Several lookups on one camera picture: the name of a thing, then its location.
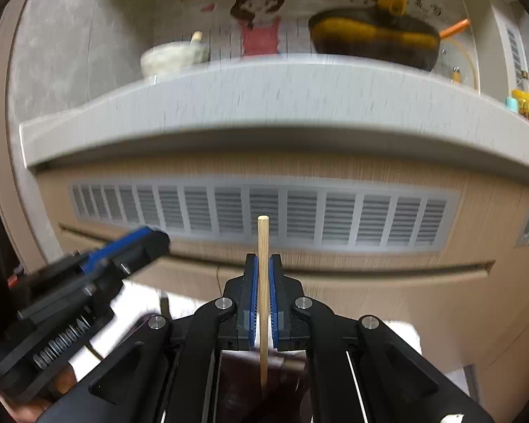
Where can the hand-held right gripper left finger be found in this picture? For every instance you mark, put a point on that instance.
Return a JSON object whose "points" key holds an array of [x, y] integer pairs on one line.
{"points": [[253, 304]]}

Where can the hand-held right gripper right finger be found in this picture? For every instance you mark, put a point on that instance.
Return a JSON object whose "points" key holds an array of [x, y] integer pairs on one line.
{"points": [[275, 304]]}

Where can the long grey vent grille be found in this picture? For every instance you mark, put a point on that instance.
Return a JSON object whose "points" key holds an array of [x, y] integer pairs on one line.
{"points": [[264, 216]]}

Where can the cartoon wall sticker pink apron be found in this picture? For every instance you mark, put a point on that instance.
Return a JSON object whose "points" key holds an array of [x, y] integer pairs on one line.
{"points": [[258, 22]]}

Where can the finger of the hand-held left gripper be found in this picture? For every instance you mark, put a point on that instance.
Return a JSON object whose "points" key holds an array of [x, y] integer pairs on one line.
{"points": [[145, 249], [114, 246]]}

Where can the wooden pestle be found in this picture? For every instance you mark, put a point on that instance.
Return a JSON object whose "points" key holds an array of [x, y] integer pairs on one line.
{"points": [[196, 38]]}

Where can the yellow jar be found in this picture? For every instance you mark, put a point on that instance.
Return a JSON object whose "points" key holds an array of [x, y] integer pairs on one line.
{"points": [[527, 105]]}

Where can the light wooden chopstick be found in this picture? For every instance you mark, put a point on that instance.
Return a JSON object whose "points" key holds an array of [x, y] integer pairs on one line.
{"points": [[262, 246]]}

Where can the grey kitchen countertop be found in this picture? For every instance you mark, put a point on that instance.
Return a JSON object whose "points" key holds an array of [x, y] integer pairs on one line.
{"points": [[247, 97]]}

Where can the purple plastic utensil holder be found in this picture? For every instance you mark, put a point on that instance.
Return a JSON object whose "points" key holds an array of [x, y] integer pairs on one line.
{"points": [[286, 387]]}

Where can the person's left hand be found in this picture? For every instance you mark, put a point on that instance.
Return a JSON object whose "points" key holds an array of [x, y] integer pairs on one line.
{"points": [[26, 409]]}

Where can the white stone mortar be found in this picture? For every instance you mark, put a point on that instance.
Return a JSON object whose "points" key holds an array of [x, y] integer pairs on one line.
{"points": [[172, 59]]}

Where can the white lace tablecloth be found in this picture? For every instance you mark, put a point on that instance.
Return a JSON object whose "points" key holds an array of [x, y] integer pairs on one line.
{"points": [[405, 339]]}

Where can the wooden kitchen cabinet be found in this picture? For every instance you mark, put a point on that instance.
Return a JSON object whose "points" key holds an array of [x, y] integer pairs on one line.
{"points": [[467, 317]]}

